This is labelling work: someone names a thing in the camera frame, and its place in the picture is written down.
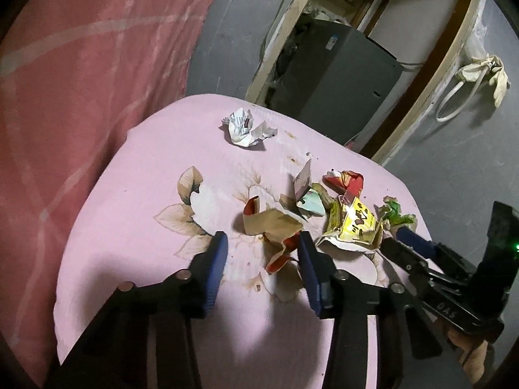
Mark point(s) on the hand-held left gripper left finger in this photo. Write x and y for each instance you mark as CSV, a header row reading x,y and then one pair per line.
x,y
217,269

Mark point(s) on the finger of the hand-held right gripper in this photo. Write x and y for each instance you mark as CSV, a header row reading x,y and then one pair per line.
x,y
415,242
405,261

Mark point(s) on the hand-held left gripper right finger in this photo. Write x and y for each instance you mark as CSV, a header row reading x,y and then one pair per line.
x,y
310,275

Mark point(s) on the yellow snack wrapper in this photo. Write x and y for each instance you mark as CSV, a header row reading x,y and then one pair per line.
x,y
357,223

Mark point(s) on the brown and red paper wrapper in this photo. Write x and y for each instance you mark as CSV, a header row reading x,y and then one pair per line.
x,y
271,223

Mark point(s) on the person's right hand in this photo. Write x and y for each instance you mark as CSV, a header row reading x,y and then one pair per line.
x,y
472,354

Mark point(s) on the pale green paper wrapper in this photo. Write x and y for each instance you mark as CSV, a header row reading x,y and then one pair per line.
x,y
311,202

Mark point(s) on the red crumpled wrapper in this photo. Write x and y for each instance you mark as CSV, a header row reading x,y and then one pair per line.
x,y
348,182

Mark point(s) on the beige folded card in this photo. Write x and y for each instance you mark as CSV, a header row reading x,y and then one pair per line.
x,y
303,180

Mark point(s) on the crumpled white paper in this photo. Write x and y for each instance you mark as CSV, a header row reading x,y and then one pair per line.
x,y
241,127

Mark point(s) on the grey metal cabinet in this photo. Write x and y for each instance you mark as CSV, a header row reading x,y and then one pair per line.
x,y
336,81

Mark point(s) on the cream hanging cloth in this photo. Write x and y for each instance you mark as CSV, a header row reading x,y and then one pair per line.
x,y
478,71

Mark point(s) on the pink checked cloth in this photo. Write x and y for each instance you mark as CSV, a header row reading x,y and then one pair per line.
x,y
81,89

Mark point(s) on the wooden door frame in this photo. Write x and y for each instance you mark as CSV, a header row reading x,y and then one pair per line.
x,y
425,81

